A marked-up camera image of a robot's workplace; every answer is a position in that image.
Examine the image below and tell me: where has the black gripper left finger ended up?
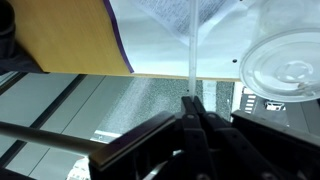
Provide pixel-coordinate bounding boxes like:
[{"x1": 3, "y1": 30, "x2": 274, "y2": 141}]
[{"x1": 88, "y1": 96, "x2": 215, "y2": 180}]

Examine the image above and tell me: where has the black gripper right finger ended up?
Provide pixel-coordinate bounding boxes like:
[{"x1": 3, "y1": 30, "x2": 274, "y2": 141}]
[{"x1": 193, "y1": 96, "x2": 320, "y2": 180}]

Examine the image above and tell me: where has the white plastic straw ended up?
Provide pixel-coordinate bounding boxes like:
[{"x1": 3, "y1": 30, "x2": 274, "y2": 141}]
[{"x1": 187, "y1": 0, "x2": 200, "y2": 98}]

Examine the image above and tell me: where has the printed paper sheet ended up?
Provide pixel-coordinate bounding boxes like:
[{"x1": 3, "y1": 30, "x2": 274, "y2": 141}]
[{"x1": 130, "y1": 0, "x2": 242, "y2": 47}]

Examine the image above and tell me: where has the grey metal handrail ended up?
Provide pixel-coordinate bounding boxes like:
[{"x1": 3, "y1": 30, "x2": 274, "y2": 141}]
[{"x1": 0, "y1": 120, "x2": 108, "y2": 158}]

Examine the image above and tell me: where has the purple cloth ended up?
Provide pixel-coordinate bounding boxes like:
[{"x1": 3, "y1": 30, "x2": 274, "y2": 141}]
[{"x1": 102, "y1": 0, "x2": 259, "y2": 82}]

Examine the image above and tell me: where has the dark crumpled cloth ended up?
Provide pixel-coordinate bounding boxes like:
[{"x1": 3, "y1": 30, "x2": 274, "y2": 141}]
[{"x1": 0, "y1": 0, "x2": 45, "y2": 76}]

